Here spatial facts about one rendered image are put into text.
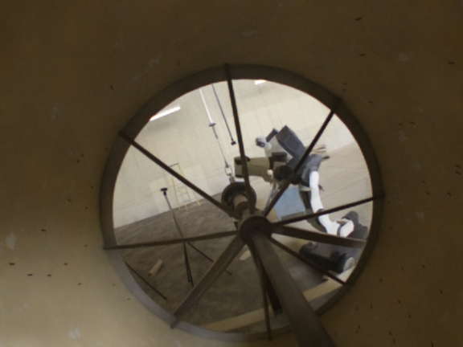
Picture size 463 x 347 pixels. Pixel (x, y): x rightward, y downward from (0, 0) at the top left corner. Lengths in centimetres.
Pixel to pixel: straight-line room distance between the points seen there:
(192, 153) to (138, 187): 304
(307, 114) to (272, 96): 189
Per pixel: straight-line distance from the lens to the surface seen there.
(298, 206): 333
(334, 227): 200
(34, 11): 50
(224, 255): 119
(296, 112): 1027
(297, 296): 47
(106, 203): 111
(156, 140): 981
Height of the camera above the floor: 126
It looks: 4 degrees down
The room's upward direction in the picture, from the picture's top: 20 degrees counter-clockwise
